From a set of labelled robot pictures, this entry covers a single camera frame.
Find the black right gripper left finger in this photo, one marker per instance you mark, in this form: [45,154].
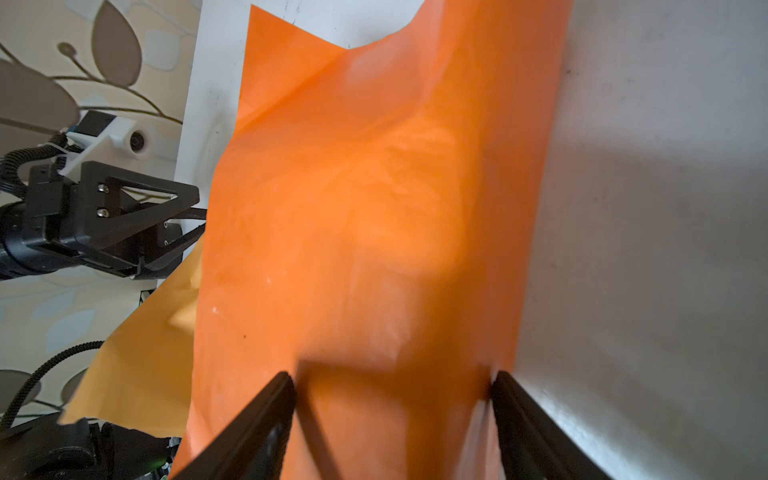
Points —
[253,446]

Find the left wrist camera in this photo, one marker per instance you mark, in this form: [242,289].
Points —
[108,139]

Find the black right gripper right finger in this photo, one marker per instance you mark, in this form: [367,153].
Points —
[532,445]

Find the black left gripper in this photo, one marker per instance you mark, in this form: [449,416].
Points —
[113,220]

